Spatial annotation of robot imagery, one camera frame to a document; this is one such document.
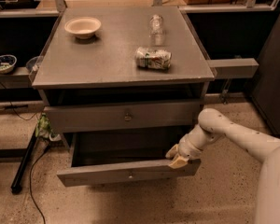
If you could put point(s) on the crushed green white can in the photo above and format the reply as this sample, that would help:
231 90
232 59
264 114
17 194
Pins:
158 59

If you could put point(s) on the clear glass bowl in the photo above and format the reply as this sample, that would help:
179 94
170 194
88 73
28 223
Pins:
33 64

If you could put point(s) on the black pole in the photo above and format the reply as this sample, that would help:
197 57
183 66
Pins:
16 184

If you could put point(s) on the beige bowl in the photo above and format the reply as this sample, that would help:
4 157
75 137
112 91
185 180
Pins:
83 27

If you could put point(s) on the grey side shelf block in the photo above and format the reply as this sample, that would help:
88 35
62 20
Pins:
234 68

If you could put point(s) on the grey left counter shelf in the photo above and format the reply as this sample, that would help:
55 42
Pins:
17 79

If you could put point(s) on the grey top drawer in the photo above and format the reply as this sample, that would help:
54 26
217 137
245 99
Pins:
102 117

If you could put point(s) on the green white bag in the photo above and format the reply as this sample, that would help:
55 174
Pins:
44 130

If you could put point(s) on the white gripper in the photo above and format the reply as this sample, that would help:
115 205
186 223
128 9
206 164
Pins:
187 148

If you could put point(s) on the grey drawer cabinet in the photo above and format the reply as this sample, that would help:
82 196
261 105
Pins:
102 69

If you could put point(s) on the clear plastic bottle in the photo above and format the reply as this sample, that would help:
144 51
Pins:
156 30

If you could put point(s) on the grey drawer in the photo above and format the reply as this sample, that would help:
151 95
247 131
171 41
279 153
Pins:
105 157
102 117

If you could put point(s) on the blue patterned bowl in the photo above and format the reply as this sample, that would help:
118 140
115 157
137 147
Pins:
7 63

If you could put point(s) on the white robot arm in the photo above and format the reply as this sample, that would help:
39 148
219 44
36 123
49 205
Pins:
213 125

